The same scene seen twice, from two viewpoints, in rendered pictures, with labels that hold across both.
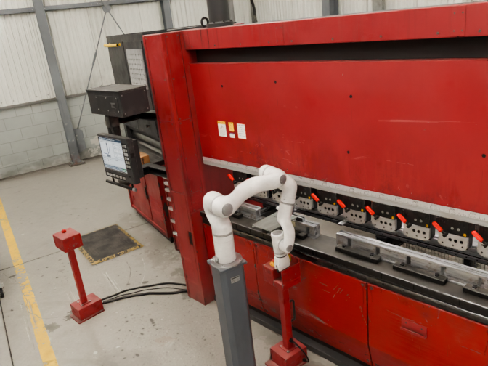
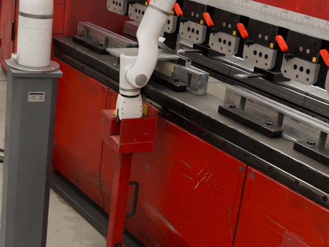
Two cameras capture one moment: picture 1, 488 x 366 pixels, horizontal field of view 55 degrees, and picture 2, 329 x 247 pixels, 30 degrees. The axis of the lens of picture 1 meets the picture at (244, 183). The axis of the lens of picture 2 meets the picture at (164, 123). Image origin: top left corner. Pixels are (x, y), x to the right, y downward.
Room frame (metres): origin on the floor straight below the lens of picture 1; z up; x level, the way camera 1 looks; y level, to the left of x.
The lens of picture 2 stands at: (0.34, -0.48, 1.58)
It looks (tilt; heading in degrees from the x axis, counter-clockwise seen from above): 19 degrees down; 4
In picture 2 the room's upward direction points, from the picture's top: 8 degrees clockwise
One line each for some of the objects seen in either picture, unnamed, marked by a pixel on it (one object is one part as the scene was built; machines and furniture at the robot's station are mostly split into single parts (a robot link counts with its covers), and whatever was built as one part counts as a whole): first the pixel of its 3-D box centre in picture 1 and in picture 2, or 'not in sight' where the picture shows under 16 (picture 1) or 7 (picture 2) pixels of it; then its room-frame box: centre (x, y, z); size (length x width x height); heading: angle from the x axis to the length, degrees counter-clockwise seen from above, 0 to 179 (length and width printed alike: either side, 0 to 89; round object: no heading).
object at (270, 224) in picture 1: (274, 221); (142, 54); (2.95, -0.18, 1.00); 0.26 x 0.18 x 0.01; 132
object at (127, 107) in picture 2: (282, 260); (129, 104); (2.66, -0.19, 0.85); 0.10 x 0.07 x 0.11; 124
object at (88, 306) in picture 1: (76, 273); not in sight; (3.62, 1.54, 0.41); 0.25 x 0.20 x 0.83; 132
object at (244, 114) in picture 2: (357, 253); (248, 120); (2.56, -0.65, 0.89); 0.30 x 0.05 x 0.03; 42
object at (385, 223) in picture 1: (386, 214); (308, 57); (2.48, -0.81, 1.18); 0.15 x 0.09 x 0.17; 42
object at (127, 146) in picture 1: (121, 156); not in sight; (3.57, 0.93, 1.42); 0.45 x 0.12 x 0.36; 43
